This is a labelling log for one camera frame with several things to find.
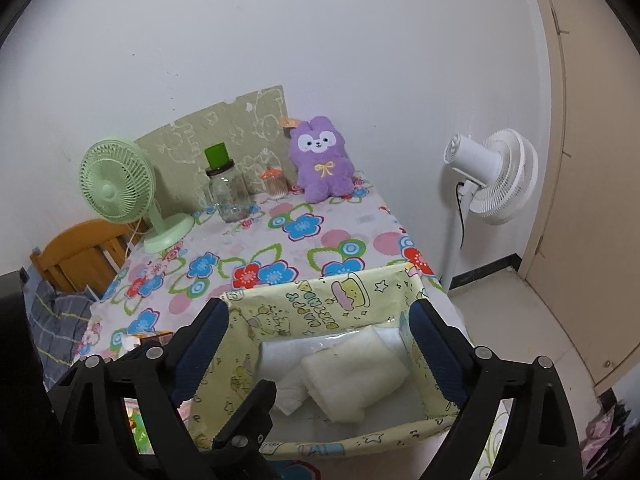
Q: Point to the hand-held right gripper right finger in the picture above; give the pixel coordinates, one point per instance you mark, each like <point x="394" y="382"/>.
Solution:
<point x="434" y="355"/>

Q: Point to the green desk fan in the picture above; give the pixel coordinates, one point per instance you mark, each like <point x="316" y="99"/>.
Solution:
<point x="120" y="185"/>

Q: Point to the floral tablecloth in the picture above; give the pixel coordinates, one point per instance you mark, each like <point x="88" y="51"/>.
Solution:
<point x="320" y="250"/>

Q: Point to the small jar with orange lid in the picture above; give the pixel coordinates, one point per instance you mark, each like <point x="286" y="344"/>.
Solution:
<point x="274" y="184"/>

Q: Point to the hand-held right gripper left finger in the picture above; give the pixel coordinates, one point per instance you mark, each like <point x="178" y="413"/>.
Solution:
<point x="200" y="350"/>

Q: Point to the green patterned board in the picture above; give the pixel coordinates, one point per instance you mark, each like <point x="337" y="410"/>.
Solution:
<point x="190" y="140"/>

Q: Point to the pink printed bag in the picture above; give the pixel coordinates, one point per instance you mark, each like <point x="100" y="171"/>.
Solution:
<point x="607" y="422"/>

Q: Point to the white folded towel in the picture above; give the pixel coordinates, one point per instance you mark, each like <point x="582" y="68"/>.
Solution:
<point x="350" y="380"/>

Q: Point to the white flat cloth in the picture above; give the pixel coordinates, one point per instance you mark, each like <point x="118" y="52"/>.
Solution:
<point x="280" y="355"/>

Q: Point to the green cap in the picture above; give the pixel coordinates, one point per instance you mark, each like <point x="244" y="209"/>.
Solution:
<point x="216" y="155"/>

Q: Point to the small wooden object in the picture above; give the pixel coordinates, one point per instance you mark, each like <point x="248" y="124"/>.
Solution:
<point x="287" y="122"/>

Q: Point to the white standing fan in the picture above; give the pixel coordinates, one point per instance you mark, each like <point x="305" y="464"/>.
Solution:
<point x="500" y="180"/>

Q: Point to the grey plaid bedding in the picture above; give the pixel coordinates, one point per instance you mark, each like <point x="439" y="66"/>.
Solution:
<point x="55" y="320"/>

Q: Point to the yellow-green printed storage box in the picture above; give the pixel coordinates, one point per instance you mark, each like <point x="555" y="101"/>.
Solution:
<point x="295" y="310"/>

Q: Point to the wooden chair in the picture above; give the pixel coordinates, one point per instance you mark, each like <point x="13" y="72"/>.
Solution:
<point x="75" y="250"/>

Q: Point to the beige wardrobe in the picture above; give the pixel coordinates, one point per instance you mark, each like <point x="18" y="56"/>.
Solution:
<point x="590" y="160"/>

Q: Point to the purple plush bunny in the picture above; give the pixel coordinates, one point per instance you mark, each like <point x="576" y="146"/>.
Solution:
<point x="322" y="165"/>

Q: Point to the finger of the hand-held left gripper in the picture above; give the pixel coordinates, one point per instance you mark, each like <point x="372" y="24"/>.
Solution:
<point x="247" y="417"/>

